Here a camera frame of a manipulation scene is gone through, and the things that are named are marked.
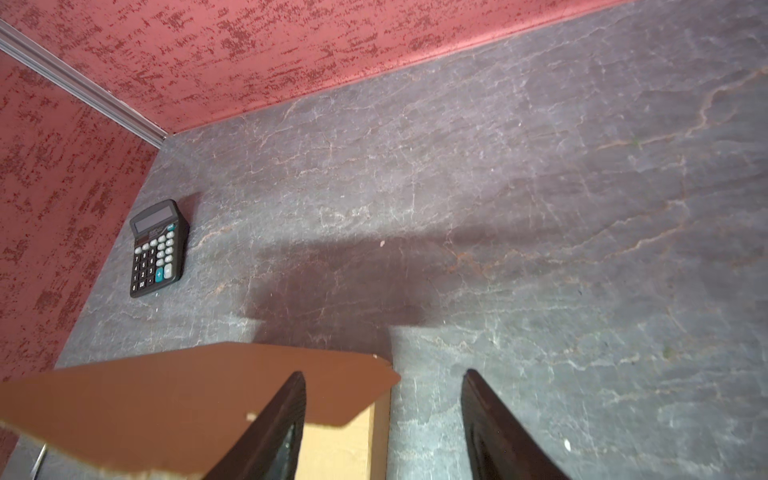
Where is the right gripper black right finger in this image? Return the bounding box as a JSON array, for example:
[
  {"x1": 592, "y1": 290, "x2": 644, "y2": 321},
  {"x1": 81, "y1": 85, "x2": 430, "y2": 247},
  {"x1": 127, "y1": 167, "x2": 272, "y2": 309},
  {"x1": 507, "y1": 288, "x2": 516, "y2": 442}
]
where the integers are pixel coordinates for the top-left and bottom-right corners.
[{"x1": 461, "y1": 369, "x2": 567, "y2": 479}]

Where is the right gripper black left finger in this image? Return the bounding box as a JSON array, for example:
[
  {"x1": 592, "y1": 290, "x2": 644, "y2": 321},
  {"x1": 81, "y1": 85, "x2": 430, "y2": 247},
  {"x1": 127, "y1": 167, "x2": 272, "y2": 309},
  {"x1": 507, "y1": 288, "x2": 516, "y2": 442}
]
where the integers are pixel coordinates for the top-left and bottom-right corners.
[{"x1": 205, "y1": 371, "x2": 306, "y2": 480}]

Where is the brown cardboard box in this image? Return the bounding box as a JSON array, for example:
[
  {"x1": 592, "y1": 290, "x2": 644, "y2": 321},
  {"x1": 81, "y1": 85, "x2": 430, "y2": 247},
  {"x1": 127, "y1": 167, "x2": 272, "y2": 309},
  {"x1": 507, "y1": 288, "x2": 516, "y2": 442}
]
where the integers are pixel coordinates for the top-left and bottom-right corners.
[{"x1": 1, "y1": 342, "x2": 400, "y2": 479}]

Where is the black desk calculator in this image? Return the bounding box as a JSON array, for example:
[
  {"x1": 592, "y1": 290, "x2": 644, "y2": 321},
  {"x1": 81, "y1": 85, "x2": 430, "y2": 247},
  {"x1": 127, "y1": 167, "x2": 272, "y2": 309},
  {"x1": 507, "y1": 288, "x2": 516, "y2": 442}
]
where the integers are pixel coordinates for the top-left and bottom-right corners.
[{"x1": 129, "y1": 199, "x2": 189, "y2": 298}]

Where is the brown handled spoon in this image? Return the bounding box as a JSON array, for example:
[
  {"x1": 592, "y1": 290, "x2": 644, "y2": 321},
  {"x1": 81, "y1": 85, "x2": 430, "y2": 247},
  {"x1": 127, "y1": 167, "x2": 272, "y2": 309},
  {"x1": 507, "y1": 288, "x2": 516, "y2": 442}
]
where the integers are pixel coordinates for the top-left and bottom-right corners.
[{"x1": 29, "y1": 444, "x2": 48, "y2": 480}]

